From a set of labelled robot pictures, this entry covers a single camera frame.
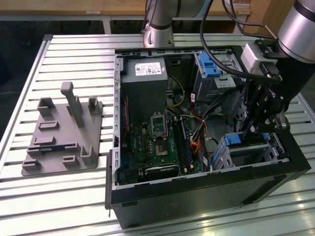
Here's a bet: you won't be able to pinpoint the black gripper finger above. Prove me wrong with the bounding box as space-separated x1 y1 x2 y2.
250 109 287 133
242 81 268 136

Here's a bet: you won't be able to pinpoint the hard disk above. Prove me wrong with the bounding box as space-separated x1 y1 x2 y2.
212 132 270 170

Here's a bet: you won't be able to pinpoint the metal disk bay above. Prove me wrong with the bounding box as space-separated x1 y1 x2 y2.
213 132 289 171

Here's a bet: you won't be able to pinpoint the black RAM slot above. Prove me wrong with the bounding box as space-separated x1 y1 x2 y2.
175 117 189 173
178 117 192 173
181 117 195 173
172 117 186 173

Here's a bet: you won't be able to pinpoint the metal optical drive cage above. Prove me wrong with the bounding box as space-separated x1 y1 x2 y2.
193 50 248 101

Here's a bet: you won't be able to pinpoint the blue drive latch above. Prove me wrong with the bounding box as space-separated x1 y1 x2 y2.
199 52 221 77

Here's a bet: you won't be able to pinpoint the wooden cabinet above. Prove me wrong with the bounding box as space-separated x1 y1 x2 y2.
242 0 296 42

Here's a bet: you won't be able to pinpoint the metal socket cover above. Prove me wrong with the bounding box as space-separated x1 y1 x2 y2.
150 111 167 140

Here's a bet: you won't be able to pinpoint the CPU socket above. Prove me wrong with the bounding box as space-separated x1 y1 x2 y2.
154 139 171 158

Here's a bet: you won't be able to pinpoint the black PC case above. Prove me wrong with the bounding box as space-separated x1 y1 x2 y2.
104 45 312 229

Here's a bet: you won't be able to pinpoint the gray power supply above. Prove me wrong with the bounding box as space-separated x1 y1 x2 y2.
121 57 169 123

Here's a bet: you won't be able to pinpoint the black graphics card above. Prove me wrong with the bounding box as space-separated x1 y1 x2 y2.
144 165 180 178

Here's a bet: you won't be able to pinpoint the green motherboard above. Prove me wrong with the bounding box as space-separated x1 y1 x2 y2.
117 110 206 184

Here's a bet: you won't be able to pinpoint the gray parts rack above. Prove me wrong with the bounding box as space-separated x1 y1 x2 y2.
21 81 104 177

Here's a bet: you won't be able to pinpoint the black wire bundle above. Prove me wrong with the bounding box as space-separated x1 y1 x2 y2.
189 81 247 138

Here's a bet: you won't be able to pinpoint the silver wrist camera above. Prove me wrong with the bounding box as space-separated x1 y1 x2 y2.
240 41 271 74

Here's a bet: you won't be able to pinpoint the yellow wire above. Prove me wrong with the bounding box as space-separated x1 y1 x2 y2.
165 74 186 109

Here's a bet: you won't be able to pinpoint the orange and red wires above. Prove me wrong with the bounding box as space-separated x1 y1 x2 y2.
189 117 209 156

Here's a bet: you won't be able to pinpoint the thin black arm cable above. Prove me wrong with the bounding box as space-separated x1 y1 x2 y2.
140 0 152 34

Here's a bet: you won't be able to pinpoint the wooden desk with white frame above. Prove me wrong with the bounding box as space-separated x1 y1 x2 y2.
0 0 252 34

